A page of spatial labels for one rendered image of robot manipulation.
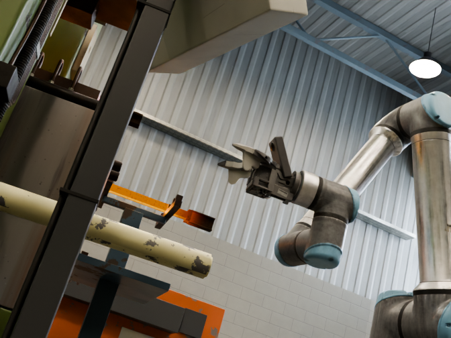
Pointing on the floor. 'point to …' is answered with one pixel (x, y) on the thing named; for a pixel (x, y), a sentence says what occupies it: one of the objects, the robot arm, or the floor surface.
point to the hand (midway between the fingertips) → (225, 151)
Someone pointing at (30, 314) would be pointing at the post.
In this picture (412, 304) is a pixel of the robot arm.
